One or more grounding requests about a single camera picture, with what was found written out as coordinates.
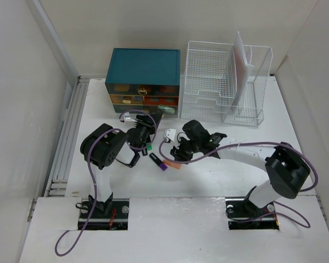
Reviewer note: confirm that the pastel green highlighter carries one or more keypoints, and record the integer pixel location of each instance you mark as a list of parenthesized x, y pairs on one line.
[(166, 109)]

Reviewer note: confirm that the clear mesh zip pouch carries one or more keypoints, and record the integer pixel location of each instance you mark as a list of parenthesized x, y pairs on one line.
[(243, 68)]

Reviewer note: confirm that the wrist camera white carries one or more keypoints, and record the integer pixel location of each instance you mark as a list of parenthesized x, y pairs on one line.
[(126, 118), (170, 136)]

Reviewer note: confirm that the pastel orange highlighter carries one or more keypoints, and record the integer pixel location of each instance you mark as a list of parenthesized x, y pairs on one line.
[(172, 164)]

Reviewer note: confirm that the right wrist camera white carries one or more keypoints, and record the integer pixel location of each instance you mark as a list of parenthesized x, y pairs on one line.
[(170, 136)]

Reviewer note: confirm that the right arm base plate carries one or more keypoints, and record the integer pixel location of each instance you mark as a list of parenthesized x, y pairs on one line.
[(243, 215)]

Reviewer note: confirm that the teal drawer organizer box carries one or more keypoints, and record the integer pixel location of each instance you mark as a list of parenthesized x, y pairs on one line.
[(142, 79)]

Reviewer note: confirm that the purple black highlighter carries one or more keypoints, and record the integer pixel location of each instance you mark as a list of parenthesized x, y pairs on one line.
[(158, 162)]

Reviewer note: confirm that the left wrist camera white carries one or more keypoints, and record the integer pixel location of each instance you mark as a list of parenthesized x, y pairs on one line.
[(126, 118)]

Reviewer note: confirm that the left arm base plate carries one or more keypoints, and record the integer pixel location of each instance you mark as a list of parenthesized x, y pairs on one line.
[(114, 219)]

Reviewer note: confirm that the yellow black highlighter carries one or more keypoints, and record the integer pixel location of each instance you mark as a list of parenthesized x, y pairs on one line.
[(144, 152)]

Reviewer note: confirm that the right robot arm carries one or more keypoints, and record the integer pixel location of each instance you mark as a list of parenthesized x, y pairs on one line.
[(286, 169)]

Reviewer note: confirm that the aluminium rail frame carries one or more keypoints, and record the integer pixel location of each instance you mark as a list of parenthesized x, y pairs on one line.
[(56, 181)]

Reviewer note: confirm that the green black highlighter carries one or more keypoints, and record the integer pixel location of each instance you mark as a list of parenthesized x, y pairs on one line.
[(148, 147)]

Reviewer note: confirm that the white wire desk organizer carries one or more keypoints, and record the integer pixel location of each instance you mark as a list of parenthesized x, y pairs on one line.
[(210, 92)]

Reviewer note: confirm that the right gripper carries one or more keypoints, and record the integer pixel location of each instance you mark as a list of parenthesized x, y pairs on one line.
[(178, 153)]

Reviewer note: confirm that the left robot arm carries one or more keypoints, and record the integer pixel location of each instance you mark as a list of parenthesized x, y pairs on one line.
[(107, 144)]

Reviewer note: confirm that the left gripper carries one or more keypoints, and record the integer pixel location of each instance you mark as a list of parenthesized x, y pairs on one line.
[(146, 122)]

